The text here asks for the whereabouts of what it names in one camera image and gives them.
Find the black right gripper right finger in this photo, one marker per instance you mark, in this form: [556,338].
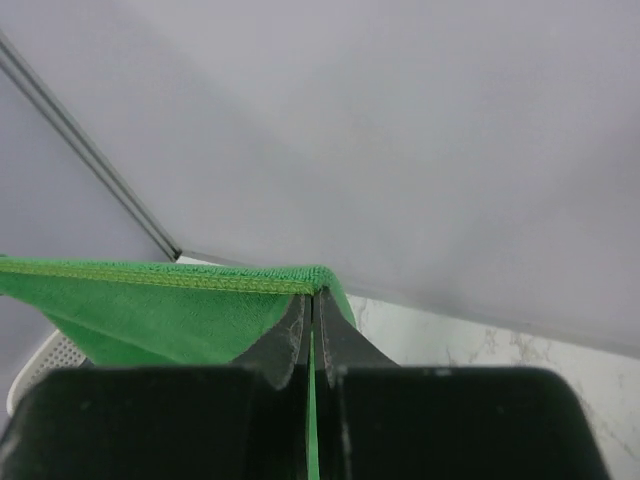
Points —
[379,420]

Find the green towel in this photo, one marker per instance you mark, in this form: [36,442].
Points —
[143,315]

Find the left aluminium frame post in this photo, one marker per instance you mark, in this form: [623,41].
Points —
[24,77]

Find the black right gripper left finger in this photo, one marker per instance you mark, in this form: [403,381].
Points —
[243,420]

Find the white perforated basket left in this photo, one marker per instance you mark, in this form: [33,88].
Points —
[55,353]

